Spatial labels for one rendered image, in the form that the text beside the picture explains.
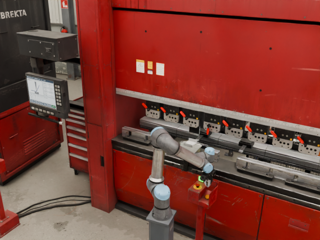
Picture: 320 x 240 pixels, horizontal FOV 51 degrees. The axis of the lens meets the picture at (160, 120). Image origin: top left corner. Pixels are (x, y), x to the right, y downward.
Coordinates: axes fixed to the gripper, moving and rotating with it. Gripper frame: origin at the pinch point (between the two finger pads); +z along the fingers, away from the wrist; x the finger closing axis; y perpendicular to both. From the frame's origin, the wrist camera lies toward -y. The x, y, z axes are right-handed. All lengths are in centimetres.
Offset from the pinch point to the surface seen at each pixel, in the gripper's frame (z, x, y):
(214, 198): 13.2, -4.8, 3.9
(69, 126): 14, 202, 27
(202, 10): -131, 31, 41
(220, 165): -1.0, 3.9, 31.9
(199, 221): 38.4, 4.9, -3.1
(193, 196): 10.6, 9.3, -6.0
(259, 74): -87, -19, 44
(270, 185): -1, -43, 28
